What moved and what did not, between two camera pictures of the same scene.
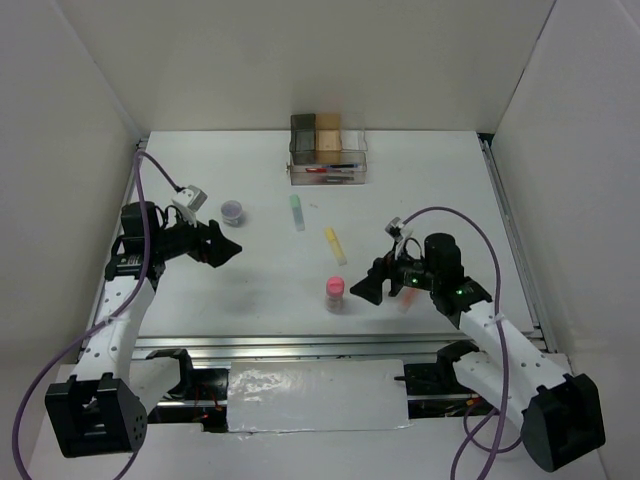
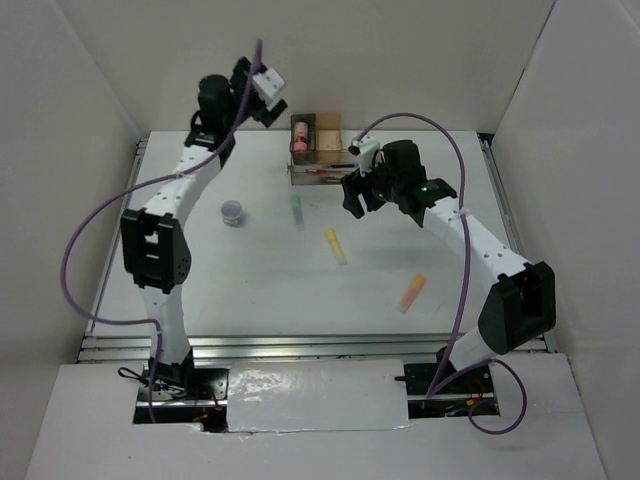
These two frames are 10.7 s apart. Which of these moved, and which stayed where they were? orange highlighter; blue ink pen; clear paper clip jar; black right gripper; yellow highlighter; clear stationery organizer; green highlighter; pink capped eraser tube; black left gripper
Moved: pink capped eraser tube; black right gripper; black left gripper
Stayed: clear paper clip jar; yellow highlighter; orange highlighter; clear stationery organizer; blue ink pen; green highlighter
